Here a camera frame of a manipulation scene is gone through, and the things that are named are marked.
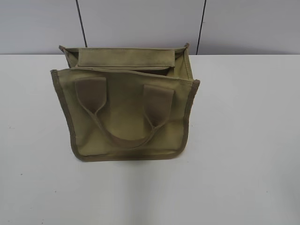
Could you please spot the yellow canvas tote bag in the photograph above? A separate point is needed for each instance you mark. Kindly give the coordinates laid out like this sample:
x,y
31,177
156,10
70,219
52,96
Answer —
x,y
126,103

